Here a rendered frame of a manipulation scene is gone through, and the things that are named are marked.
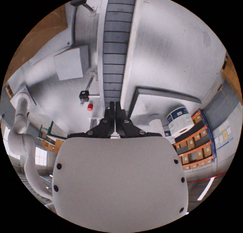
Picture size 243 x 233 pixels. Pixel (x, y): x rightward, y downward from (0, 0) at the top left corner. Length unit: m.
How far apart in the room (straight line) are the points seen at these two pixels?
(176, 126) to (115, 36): 0.56
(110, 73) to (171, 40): 0.29
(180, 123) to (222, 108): 4.05
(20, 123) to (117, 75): 0.61
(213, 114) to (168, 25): 4.35
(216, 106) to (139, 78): 4.36
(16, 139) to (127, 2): 0.68
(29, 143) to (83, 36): 0.54
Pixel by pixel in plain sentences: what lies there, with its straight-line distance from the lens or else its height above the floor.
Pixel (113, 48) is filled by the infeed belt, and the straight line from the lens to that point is 0.26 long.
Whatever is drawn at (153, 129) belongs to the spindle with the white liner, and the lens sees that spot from 0.50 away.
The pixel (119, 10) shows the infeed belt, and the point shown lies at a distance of 0.28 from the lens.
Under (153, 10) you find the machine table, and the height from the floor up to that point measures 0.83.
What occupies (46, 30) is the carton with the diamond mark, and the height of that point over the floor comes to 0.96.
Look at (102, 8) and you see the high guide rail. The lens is 0.20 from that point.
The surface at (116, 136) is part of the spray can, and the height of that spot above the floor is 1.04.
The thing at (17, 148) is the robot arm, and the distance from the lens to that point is 0.53.
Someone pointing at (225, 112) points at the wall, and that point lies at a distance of 4.48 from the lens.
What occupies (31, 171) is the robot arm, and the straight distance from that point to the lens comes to 0.48.
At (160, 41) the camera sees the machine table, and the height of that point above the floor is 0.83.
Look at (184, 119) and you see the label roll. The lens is 0.56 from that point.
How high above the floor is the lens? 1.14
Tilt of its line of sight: 36 degrees down
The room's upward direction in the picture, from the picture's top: 176 degrees clockwise
